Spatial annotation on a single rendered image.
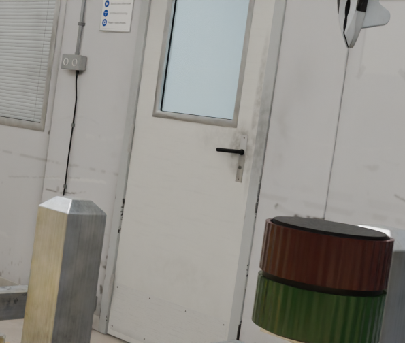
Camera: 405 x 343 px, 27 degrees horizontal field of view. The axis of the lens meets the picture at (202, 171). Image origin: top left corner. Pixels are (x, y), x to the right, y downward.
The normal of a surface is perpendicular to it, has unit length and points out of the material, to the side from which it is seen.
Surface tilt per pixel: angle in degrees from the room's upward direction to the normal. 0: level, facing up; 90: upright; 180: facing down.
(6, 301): 90
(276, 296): 90
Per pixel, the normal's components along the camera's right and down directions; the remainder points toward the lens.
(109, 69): -0.69, -0.06
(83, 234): 0.72, 0.14
